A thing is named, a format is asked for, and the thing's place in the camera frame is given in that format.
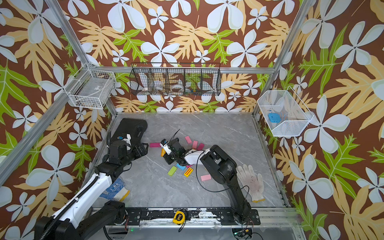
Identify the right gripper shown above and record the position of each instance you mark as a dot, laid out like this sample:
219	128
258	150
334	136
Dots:
166	157

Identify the blue knit glove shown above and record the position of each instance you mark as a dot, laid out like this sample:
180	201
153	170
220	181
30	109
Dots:
116	192

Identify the yellow red striped block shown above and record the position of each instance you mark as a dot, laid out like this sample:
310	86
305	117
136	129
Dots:
188	172

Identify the white wire basket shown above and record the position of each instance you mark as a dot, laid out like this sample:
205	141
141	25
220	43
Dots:
294	113
90	87

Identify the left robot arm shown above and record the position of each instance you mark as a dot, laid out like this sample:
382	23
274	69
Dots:
70	222

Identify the yellow tape measure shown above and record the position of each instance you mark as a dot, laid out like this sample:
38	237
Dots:
179	218

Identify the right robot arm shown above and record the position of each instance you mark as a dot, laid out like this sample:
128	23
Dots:
219	165

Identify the black plastic case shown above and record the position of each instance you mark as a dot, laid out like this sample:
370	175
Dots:
134	127

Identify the green block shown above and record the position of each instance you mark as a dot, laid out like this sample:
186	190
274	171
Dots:
172	171

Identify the pink block upright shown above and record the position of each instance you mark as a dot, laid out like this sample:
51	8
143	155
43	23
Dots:
195	144

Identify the white wire basket right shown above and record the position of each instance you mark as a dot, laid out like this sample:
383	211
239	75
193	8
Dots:
294	113

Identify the white wire basket left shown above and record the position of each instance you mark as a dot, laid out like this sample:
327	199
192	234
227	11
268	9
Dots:
90	87

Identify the pink block top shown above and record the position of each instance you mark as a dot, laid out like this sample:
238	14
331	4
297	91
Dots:
188	139

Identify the blue block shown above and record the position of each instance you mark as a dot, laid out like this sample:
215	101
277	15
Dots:
180	167

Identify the white work glove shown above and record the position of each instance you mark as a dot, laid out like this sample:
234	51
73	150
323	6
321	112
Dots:
248	177

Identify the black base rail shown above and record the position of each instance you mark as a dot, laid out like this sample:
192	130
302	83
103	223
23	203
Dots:
201	217

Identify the light pink block bottom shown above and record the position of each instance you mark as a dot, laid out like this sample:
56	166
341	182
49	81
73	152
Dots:
206	178

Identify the black wire basket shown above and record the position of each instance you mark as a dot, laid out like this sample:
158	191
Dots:
179	79

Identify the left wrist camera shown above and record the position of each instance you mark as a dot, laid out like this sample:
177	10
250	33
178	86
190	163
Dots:
126	139

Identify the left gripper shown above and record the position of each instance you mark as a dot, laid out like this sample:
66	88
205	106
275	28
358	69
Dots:
144	151

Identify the blue object in basket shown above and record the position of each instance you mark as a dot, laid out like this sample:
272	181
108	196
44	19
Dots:
274	118

